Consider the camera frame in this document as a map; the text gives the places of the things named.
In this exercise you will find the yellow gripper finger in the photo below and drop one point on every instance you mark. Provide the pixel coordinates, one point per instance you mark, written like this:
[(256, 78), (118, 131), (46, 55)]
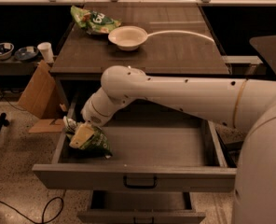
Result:
[(83, 133)]

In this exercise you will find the green jalapeno chip bag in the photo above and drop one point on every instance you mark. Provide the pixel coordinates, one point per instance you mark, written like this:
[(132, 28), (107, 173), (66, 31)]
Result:
[(97, 145)]

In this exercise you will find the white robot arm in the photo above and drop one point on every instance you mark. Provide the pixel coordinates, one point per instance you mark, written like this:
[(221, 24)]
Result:
[(245, 104)]

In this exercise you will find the open top drawer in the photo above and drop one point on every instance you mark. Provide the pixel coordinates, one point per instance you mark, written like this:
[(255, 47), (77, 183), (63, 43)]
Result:
[(146, 140)]

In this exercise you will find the lower drawer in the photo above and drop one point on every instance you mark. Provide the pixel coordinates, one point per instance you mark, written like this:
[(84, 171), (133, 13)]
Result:
[(117, 207)]

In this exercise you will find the green chip bag on counter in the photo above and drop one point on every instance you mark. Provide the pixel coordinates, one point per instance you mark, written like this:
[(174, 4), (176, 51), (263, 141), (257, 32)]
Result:
[(93, 22)]

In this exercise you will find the grey cabinet with counter top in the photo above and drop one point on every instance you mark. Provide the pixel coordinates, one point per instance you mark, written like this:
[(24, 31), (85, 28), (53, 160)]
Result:
[(180, 44)]

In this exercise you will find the brown cardboard box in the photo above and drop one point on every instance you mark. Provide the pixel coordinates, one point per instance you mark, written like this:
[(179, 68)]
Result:
[(41, 99)]

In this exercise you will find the white paper cup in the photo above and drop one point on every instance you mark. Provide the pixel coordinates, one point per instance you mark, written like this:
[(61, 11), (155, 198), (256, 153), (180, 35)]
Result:
[(45, 49)]

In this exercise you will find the low grey shelf left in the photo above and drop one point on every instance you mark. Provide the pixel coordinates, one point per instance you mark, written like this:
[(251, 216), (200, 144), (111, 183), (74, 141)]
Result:
[(13, 67)]

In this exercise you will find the low grey shelf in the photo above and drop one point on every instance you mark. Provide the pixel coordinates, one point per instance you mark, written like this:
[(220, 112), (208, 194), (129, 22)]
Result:
[(13, 67), (242, 65)]

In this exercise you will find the blue bowl right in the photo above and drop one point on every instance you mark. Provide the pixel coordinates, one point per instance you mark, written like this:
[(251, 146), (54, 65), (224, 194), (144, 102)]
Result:
[(26, 54)]

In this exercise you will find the blue bowl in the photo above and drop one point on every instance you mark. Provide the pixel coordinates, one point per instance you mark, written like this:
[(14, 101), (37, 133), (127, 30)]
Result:
[(6, 50), (26, 54)]

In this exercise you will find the white bowl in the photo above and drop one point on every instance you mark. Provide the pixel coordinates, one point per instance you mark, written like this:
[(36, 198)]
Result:
[(128, 38)]

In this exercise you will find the blue bowl left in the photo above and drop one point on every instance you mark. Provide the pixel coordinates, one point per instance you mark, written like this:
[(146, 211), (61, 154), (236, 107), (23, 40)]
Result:
[(6, 50)]

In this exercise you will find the low grey shelf right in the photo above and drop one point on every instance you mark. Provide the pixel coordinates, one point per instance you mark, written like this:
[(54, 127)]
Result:
[(242, 65)]

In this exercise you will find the black top drawer handle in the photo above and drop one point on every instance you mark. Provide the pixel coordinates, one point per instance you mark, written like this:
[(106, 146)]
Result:
[(139, 183)]

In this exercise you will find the black drawer handle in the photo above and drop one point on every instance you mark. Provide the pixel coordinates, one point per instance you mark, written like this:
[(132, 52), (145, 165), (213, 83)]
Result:
[(139, 183), (143, 220)]

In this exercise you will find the black lower drawer handle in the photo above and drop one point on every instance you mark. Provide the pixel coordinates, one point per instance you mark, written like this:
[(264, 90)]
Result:
[(143, 220)]

